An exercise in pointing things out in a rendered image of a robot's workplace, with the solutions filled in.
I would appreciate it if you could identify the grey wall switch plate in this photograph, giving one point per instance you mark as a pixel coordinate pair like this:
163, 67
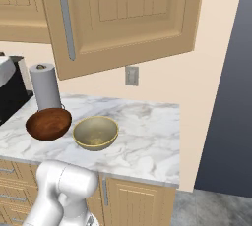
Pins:
132, 76

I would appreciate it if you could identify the black hob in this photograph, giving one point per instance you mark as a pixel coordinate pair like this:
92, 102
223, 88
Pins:
10, 95

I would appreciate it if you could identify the brown wooden bowl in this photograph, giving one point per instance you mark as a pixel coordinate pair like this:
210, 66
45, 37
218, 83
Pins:
49, 124

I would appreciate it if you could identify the olive bowl with yellow rim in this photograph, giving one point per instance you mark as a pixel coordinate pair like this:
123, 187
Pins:
95, 133

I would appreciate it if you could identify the tan upper cabinet run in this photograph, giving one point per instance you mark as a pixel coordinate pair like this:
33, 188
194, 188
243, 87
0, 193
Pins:
19, 7

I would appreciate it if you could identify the tan upper cabinet door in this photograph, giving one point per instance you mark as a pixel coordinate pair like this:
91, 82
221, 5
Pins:
128, 17

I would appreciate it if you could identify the tan cabinet door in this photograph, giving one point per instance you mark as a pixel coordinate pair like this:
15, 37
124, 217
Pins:
128, 17
141, 203

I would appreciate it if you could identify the tan lower cabinet door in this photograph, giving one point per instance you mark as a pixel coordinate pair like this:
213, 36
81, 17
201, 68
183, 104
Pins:
141, 203

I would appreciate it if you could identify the tan drawer front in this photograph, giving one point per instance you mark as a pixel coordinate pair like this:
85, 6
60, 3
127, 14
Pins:
13, 171
13, 195
11, 215

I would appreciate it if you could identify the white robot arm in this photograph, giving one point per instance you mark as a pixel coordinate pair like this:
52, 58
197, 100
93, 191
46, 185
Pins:
62, 187

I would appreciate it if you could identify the grey paper towel roll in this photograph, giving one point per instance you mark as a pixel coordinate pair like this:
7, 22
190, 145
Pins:
45, 85

